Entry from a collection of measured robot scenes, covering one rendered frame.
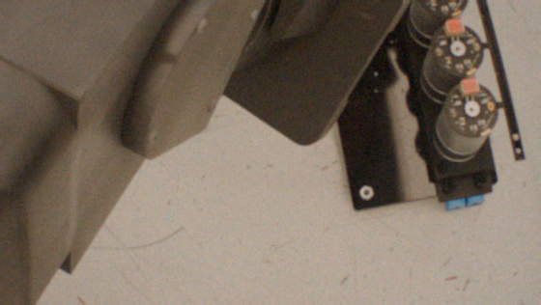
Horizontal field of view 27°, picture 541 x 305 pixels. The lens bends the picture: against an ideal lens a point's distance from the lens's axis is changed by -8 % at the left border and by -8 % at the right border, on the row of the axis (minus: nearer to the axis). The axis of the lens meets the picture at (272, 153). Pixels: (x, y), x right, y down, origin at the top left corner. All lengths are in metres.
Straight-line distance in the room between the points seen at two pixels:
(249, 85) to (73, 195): 0.19
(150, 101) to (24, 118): 0.03
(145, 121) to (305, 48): 0.17
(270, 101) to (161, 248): 0.18
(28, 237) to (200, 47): 0.05
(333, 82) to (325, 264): 0.18
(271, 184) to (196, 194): 0.03
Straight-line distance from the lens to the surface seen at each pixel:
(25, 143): 0.17
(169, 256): 0.54
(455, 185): 0.53
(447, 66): 0.50
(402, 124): 0.54
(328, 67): 0.37
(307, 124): 0.37
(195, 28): 0.20
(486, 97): 0.50
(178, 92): 0.21
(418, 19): 0.53
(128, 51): 0.19
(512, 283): 0.55
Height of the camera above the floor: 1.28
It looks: 75 degrees down
